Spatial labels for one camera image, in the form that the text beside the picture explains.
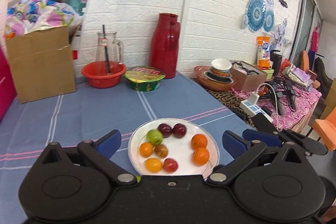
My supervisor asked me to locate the large orange front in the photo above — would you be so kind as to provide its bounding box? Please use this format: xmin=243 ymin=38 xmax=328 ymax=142
xmin=192 ymin=147 xmax=210 ymax=166

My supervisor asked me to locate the large orange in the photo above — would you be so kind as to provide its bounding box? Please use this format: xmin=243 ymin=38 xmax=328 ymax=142
xmin=192 ymin=147 xmax=210 ymax=166
xmin=191 ymin=134 xmax=208 ymax=150

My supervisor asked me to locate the small orange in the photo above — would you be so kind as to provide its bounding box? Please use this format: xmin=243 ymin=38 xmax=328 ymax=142
xmin=138 ymin=142 xmax=153 ymax=158

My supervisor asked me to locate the small yellow-orange citrus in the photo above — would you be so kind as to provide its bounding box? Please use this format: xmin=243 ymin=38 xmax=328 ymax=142
xmin=144 ymin=157 xmax=163 ymax=173

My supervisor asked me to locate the small green apple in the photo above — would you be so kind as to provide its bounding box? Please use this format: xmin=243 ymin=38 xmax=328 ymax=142
xmin=146 ymin=130 xmax=164 ymax=146

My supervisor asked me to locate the red-yellow small fruit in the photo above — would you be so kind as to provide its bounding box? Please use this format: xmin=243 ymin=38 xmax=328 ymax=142
xmin=154 ymin=144 xmax=169 ymax=159

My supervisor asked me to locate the dark red plum front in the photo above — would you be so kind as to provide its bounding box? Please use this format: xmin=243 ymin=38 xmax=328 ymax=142
xmin=172 ymin=123 xmax=187 ymax=139

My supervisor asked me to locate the dark red plum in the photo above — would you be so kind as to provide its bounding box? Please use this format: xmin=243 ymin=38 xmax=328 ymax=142
xmin=157 ymin=123 xmax=173 ymax=138
xmin=172 ymin=123 xmax=187 ymax=139

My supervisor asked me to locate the red tomato-like fruit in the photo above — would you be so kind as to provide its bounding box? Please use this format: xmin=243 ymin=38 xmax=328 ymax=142
xmin=163 ymin=158 xmax=179 ymax=173

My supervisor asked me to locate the white power strip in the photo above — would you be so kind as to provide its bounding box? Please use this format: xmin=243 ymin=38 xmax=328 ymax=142
xmin=240 ymin=100 xmax=273 ymax=123

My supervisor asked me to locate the pink floral side tablecloth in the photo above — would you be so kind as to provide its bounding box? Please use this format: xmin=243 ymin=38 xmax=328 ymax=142
xmin=231 ymin=79 xmax=323 ymax=132

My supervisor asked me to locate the white porcelain plate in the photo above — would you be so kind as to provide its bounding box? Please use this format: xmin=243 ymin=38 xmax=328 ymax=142
xmin=127 ymin=118 xmax=220 ymax=178

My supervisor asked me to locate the brown cardboard box right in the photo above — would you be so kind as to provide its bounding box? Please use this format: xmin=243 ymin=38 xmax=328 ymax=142
xmin=230 ymin=61 xmax=267 ymax=92

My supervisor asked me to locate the orange-brown bowl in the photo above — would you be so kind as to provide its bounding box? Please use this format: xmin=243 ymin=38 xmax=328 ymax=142
xmin=194 ymin=66 xmax=236 ymax=92

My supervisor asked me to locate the blue striped tablecloth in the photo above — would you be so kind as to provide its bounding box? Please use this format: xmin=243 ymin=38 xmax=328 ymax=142
xmin=1 ymin=74 xmax=248 ymax=223

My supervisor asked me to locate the red plastic basket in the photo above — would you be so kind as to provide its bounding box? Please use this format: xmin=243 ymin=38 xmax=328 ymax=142
xmin=81 ymin=61 xmax=126 ymax=89

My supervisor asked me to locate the green instant noodle bowl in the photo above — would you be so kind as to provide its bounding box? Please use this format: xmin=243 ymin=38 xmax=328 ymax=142
xmin=123 ymin=66 xmax=165 ymax=92

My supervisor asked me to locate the orange snack package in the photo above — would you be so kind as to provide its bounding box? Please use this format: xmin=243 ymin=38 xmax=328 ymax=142
xmin=256 ymin=36 xmax=271 ymax=69

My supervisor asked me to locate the black stick in pitcher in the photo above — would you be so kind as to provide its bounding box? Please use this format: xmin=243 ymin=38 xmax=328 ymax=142
xmin=102 ymin=24 xmax=111 ymax=75

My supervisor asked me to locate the glass pitcher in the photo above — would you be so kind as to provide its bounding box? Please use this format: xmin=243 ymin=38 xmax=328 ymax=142
xmin=96 ymin=32 xmax=124 ymax=75

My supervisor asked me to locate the pink tote bag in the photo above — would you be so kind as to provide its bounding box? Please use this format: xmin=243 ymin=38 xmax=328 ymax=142
xmin=0 ymin=50 xmax=17 ymax=120

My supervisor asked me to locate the red thermos jug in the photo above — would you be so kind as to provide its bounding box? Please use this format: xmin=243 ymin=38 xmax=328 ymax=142
xmin=149 ymin=13 xmax=181 ymax=79

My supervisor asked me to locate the blue paper fan decoration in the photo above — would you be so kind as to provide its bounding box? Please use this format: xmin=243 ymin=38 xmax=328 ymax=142
xmin=241 ymin=0 xmax=275 ymax=32

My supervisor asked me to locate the floral cloth in box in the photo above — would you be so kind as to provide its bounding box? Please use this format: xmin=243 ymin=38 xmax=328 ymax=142
xmin=4 ymin=0 xmax=82 ymax=39

